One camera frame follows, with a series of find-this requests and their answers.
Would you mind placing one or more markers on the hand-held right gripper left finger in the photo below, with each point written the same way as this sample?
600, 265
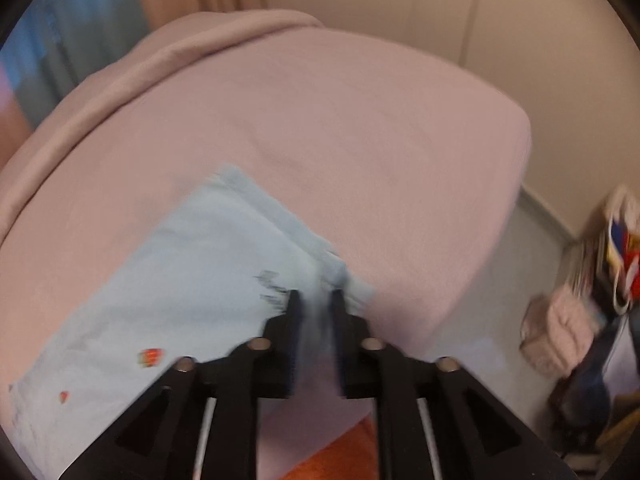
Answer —
295, 322

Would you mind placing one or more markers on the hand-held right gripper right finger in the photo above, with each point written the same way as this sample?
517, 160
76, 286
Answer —
339, 322

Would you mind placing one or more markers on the light blue denim pants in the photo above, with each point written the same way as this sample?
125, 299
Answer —
200, 260

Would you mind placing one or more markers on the bed with pink sheet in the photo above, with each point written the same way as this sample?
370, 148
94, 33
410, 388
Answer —
350, 160

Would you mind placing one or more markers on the dark cloth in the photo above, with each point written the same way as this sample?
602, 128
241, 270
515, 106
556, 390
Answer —
595, 385

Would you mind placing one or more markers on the white printed tote bag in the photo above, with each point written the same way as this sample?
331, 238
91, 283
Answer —
622, 255

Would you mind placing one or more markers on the pink duvet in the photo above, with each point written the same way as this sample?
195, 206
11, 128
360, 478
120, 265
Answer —
150, 60

